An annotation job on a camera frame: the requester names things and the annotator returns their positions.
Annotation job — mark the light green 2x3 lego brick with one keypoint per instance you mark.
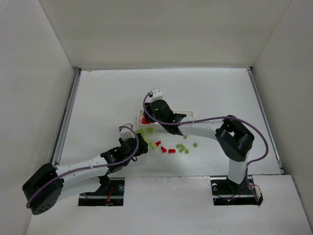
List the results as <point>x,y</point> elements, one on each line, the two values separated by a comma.
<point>140,131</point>

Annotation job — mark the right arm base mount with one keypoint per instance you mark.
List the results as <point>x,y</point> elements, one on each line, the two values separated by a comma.
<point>227,193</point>

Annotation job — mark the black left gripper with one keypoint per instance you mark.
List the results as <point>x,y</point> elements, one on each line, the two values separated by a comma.
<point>142,147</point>

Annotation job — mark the light green sloped lego brick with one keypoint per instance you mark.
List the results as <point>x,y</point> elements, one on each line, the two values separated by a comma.
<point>153,146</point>

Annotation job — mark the right aluminium frame rail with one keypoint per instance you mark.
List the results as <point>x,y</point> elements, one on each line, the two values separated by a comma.
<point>272,142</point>

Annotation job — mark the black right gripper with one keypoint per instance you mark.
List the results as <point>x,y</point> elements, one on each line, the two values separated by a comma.
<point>147,112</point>

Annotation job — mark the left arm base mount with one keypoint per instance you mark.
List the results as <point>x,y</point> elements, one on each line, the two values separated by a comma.
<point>107,196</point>

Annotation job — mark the white divided sorting tray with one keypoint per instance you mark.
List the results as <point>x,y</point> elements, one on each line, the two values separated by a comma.
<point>157,127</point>

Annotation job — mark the aluminium frame rail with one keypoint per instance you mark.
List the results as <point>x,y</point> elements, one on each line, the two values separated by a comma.
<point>272,142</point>
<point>62,132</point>

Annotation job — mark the red transparent curved lego piece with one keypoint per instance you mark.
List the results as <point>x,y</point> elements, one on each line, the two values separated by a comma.
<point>145,121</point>

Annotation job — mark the left aluminium frame rail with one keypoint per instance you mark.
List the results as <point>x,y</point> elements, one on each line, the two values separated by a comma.
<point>62,132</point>

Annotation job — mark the red lego piece middle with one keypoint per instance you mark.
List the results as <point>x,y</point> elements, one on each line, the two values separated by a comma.
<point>164,150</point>

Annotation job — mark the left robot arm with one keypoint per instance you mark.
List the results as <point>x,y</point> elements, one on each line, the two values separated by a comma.
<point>49,184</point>

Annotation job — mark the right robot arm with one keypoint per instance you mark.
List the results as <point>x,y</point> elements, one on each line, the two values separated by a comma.
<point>233,137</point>

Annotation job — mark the light green 2x2 lego brick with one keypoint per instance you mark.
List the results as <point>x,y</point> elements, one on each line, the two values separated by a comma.
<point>149,130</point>

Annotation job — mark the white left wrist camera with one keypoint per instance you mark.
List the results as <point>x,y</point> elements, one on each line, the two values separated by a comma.
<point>126,131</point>

